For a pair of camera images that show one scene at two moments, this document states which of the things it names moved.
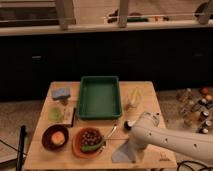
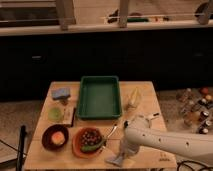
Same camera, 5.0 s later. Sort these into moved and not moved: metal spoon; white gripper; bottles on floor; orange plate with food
Moved: white gripper
Not moved: bottles on floor; metal spoon; orange plate with food
